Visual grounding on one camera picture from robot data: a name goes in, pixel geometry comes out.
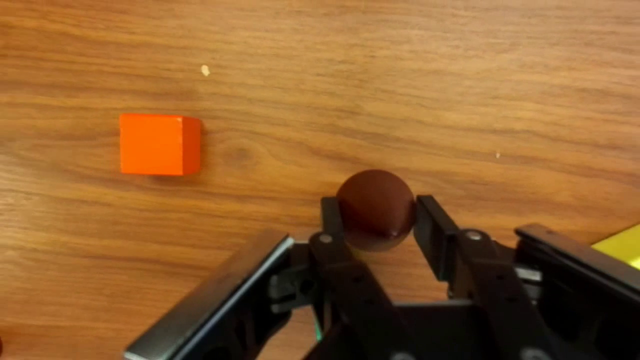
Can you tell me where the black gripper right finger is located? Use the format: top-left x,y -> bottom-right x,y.
412,194 -> 557,360

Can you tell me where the yellow rectangular block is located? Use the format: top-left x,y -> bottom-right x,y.
590,223 -> 640,270

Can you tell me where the orange cube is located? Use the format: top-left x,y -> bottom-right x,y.
118,113 -> 205,178

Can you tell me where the dark red ball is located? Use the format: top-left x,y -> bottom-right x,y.
334,168 -> 418,254

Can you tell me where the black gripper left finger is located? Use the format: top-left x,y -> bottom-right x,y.
309,194 -> 416,360

